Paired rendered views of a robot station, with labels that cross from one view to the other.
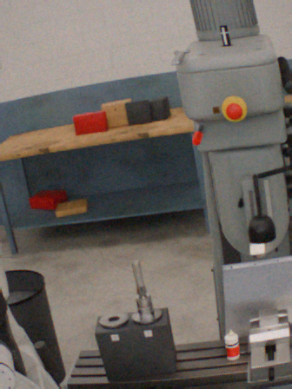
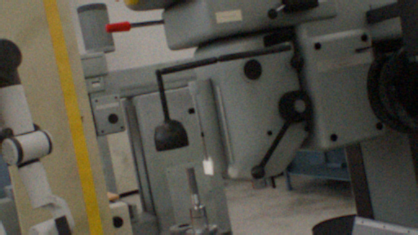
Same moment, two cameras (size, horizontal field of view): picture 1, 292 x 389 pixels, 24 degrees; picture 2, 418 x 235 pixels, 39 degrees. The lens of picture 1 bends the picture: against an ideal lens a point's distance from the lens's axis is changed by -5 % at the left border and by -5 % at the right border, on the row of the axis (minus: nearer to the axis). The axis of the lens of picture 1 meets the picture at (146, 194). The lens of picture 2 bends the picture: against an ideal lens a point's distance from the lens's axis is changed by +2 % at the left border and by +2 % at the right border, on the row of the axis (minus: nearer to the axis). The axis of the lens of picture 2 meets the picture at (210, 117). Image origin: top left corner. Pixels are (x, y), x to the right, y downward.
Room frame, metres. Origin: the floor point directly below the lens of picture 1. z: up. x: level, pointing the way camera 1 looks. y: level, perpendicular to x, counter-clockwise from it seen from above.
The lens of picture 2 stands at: (0.96, -1.30, 1.53)
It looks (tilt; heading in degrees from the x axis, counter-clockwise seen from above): 3 degrees down; 52
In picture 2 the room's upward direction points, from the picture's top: 11 degrees counter-clockwise
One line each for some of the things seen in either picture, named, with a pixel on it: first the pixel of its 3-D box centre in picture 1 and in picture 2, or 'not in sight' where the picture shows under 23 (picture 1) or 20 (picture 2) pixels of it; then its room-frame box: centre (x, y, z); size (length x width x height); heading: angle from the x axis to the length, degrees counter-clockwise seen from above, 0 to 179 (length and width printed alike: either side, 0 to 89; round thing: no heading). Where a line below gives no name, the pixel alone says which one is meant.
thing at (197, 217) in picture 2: (144, 306); (199, 219); (1.91, 0.07, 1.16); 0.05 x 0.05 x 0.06
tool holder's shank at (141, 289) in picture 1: (139, 279); (193, 186); (1.91, 0.07, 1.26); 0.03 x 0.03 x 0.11
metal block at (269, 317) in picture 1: (268, 320); not in sight; (1.86, -0.30, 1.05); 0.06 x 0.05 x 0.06; 80
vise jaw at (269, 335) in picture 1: (269, 335); not in sight; (1.80, -0.29, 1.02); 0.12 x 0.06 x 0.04; 80
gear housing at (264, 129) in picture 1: (242, 115); (247, 14); (1.90, -0.30, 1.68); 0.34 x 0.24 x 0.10; 168
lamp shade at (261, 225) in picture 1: (261, 227); (170, 133); (1.65, -0.27, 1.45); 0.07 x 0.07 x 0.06
